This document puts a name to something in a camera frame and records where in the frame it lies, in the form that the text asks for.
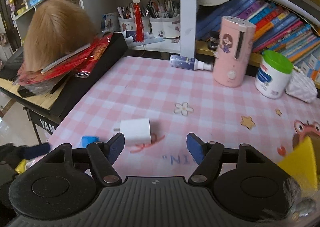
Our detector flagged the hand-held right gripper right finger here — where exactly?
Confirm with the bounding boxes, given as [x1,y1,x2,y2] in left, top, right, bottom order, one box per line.
[186,133,269,187]

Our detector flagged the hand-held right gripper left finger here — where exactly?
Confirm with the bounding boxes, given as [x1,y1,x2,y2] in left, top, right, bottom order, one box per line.
[44,133,125,187]

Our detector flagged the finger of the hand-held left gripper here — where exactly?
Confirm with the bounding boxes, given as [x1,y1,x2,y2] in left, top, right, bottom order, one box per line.
[21,143,51,160]

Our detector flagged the white charger plug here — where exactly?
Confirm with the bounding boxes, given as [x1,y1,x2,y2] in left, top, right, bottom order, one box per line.
[113,118,152,147]

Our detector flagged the yellow cardboard box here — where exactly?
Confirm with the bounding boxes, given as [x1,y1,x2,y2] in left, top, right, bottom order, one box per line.
[277,138,319,193]

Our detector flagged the small blue object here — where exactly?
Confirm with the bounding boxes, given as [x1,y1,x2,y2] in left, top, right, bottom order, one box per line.
[81,136,99,148]

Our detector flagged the black keyboard stand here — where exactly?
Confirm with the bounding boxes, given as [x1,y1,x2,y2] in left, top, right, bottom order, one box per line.
[22,107,59,144]

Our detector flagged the pink checkered tablecloth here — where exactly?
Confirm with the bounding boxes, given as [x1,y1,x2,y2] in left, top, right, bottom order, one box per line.
[47,56,320,180]

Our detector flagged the black electronic keyboard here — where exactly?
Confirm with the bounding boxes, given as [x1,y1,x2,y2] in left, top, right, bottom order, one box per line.
[0,33,129,118]

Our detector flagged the dark spray bottle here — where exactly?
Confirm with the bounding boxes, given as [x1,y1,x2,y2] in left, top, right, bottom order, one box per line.
[169,55,214,72]

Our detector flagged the wooden bookshelf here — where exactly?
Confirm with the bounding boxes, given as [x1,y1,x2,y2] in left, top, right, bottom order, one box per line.
[195,0,320,68]

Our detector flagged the white plastic stick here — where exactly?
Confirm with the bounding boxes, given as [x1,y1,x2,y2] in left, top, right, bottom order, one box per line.
[41,43,91,75]

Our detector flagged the red foil packets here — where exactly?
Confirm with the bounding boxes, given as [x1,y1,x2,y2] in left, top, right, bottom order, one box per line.
[17,32,114,86]

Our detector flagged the pink humidifier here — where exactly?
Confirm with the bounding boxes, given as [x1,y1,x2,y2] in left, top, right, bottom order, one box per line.
[212,16,257,88]

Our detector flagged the white jar green lid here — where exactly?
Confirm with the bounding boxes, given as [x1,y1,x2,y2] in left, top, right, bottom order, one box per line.
[254,50,294,99]

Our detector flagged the dark ink bottle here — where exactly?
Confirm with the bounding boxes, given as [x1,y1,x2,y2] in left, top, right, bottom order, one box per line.
[208,31,221,51]

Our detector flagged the white quilted pouch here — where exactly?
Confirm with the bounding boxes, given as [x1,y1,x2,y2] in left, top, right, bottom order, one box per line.
[285,67,318,104]

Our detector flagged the fluffy tan plush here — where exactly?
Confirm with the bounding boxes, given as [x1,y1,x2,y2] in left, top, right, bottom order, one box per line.
[21,0,97,73]

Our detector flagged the small white pen holder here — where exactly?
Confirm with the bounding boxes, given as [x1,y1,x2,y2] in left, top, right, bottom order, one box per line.
[118,16,137,33]

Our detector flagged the large white pen holder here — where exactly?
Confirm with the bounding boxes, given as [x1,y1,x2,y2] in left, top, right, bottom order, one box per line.
[149,15,181,39]

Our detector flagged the small blue card box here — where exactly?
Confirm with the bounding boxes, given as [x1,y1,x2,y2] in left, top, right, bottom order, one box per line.
[101,13,119,33]

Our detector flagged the red tassel ornament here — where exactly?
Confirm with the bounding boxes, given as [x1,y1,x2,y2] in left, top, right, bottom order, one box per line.
[132,0,145,43]

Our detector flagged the white orange medicine box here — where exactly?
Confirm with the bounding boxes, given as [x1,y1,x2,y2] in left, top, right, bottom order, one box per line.
[298,61,320,82]
[307,52,320,72]

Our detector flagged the small bunch of pens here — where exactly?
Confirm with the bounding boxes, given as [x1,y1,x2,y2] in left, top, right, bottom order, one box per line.
[117,4,137,19]

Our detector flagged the white shelf unit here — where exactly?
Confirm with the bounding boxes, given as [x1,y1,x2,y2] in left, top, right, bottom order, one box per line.
[11,0,198,54]

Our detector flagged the large bunch of pens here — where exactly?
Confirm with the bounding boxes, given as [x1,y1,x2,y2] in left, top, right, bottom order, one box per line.
[143,0,181,19]

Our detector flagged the row of colourful books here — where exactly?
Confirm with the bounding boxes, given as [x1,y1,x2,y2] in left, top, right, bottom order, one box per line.
[196,0,320,65]

